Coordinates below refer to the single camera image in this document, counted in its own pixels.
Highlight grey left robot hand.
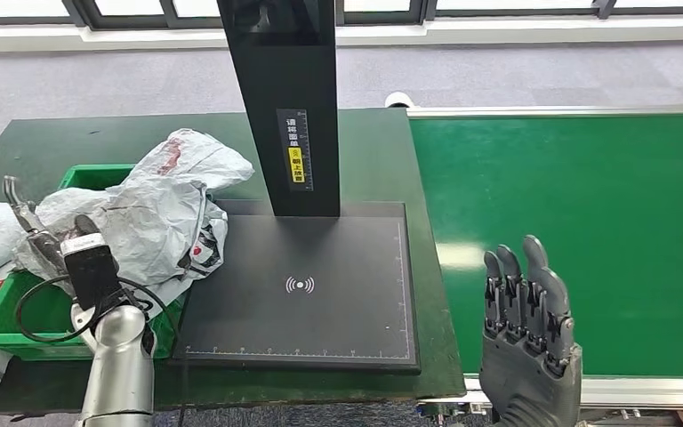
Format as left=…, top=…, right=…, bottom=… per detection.
left=2, top=174, right=102, bottom=284

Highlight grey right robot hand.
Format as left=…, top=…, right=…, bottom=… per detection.
left=478, top=234, right=584, bottom=427

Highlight grey parcel brown-red print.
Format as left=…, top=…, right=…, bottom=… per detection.
left=12, top=176, right=213, bottom=296

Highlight grey parcel black stripes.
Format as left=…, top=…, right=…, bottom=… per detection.
left=141, top=197, right=229, bottom=319

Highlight long grey parcel dark lining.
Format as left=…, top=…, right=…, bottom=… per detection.
left=120, top=128, right=256, bottom=205

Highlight green conveyor belt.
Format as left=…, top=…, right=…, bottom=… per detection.
left=409, top=113, right=683, bottom=378

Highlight black inbound scanner machine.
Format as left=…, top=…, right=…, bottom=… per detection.
left=170, top=0, right=422, bottom=375

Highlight green plastic crate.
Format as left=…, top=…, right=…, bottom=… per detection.
left=0, top=164, right=187, bottom=362

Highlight black yellow ruler label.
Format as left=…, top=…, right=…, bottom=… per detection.
left=276, top=108, right=314, bottom=192

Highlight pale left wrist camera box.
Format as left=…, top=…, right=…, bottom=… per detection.
left=60, top=231, right=124, bottom=310

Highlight aluminium conveyor frame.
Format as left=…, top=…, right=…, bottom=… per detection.
left=406, top=104, right=683, bottom=427

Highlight dark window frame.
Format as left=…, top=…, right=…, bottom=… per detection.
left=0, top=0, right=683, bottom=29

